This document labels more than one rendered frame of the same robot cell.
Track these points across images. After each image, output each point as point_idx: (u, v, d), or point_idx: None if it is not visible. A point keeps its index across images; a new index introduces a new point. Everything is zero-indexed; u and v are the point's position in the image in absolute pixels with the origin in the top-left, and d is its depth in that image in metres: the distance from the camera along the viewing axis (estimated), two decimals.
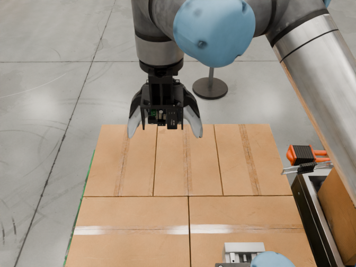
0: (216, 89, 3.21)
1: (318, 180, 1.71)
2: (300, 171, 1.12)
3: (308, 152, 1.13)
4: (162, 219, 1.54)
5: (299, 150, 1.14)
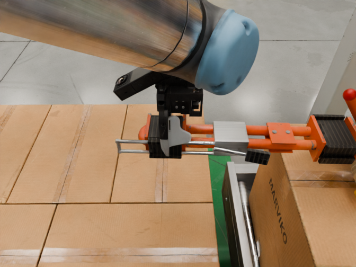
0: None
1: (254, 180, 1.18)
2: (156, 154, 0.60)
3: None
4: (4, 239, 1.01)
5: (159, 123, 0.61)
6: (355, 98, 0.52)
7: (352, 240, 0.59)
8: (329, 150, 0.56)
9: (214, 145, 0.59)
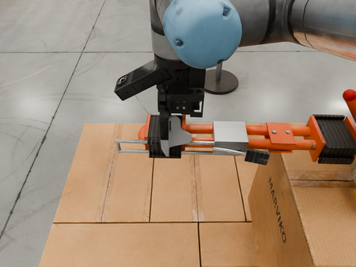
0: (225, 83, 2.75)
1: None
2: (155, 154, 0.60)
3: None
4: (162, 257, 1.08)
5: (158, 123, 0.61)
6: (355, 99, 0.52)
7: (350, 240, 0.59)
8: (329, 150, 0.56)
9: (214, 144, 0.59)
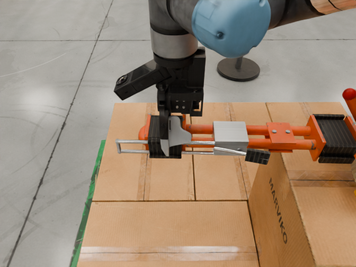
0: (247, 70, 2.67)
1: None
2: (156, 154, 0.60)
3: None
4: (213, 236, 1.01)
5: (159, 123, 0.61)
6: (355, 98, 0.52)
7: (352, 239, 0.59)
8: (329, 150, 0.57)
9: (214, 144, 0.59)
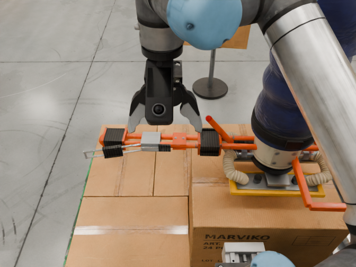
0: (216, 89, 3.21)
1: None
2: (108, 156, 1.04)
3: (119, 134, 1.06)
4: (162, 219, 1.54)
5: (110, 132, 1.07)
6: (211, 121, 0.98)
7: (215, 214, 1.12)
8: (202, 148, 1.02)
9: (141, 145, 1.05)
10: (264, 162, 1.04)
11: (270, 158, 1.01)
